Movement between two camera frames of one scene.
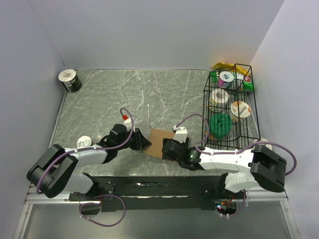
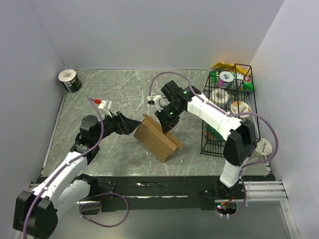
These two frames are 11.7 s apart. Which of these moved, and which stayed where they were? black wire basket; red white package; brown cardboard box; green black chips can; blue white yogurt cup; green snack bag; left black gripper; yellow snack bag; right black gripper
Moved: brown cardboard box; left black gripper; right black gripper
Stayed: red white package; yellow snack bag; black wire basket; green snack bag; green black chips can; blue white yogurt cup
